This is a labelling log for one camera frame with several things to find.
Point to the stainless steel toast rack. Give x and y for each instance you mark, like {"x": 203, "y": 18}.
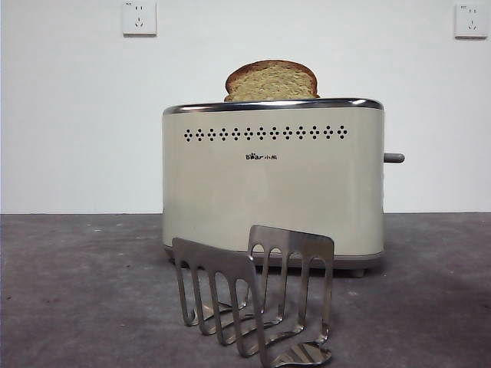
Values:
{"x": 215, "y": 259}

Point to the white wall socket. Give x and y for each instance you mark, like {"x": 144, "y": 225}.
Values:
{"x": 468, "y": 21}
{"x": 140, "y": 19}

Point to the grey toaster lever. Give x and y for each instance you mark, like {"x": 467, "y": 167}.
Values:
{"x": 396, "y": 158}

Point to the slice of toast bread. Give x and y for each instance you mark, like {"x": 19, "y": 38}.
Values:
{"x": 271, "y": 83}

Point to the cream and steel toaster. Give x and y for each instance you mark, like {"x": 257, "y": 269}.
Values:
{"x": 230, "y": 199}

